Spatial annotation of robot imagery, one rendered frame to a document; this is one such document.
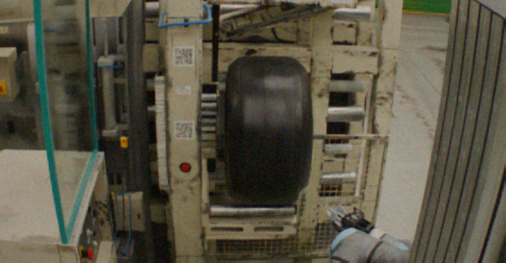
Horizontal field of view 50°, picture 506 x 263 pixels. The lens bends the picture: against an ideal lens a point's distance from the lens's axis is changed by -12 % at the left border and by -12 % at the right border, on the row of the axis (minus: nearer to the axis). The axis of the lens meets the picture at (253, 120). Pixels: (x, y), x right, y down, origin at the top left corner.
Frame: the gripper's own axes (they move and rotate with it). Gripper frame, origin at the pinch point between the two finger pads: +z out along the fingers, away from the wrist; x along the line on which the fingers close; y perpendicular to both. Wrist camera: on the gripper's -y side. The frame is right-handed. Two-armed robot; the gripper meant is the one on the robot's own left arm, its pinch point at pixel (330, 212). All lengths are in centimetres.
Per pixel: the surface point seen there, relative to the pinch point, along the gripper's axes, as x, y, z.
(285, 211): 4.9, -10.3, 19.8
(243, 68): -7, 41, 45
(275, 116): -0.5, 34.1, 24.3
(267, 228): 12.0, -18.1, 23.9
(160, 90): 19, 39, 63
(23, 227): 94, 59, 28
